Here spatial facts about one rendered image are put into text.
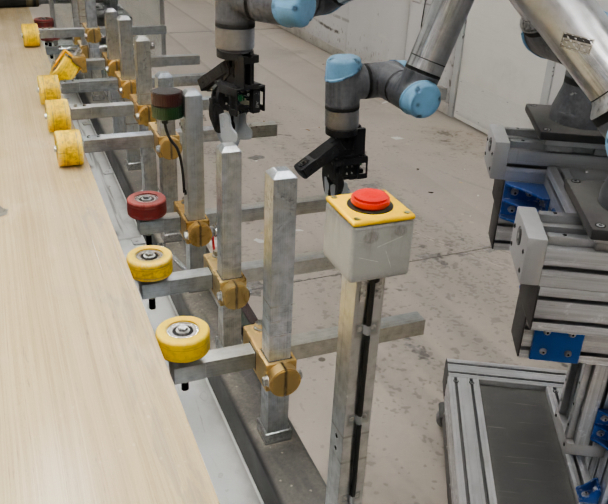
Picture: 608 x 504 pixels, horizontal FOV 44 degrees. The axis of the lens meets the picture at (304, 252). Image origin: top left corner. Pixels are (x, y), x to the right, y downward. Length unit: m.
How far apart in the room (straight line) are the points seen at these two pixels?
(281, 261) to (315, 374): 1.53
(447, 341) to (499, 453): 0.84
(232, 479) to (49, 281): 0.45
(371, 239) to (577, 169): 1.09
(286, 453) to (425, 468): 1.08
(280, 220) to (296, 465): 0.40
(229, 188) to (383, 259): 0.54
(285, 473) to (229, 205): 0.45
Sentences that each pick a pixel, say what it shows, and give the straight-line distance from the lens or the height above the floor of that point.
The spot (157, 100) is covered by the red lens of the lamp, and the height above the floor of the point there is 1.13.
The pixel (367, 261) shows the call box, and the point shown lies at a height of 1.18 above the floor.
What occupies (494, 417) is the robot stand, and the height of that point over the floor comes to 0.21.
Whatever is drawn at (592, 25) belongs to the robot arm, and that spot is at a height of 1.35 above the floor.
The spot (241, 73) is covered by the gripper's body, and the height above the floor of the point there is 1.18.
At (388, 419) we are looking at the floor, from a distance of 2.40.
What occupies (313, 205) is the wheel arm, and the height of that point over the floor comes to 0.85.
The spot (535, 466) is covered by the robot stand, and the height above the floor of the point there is 0.21.
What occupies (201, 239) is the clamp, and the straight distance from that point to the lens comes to 1.54.
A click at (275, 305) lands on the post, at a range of 1.08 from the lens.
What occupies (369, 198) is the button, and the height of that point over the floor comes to 1.23.
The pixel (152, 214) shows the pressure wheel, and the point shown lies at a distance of 1.54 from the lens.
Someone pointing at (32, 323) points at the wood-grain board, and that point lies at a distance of 1.19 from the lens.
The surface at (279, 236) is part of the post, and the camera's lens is 1.03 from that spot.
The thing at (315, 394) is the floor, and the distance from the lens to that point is 2.47.
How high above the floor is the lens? 1.53
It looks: 27 degrees down
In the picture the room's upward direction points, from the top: 3 degrees clockwise
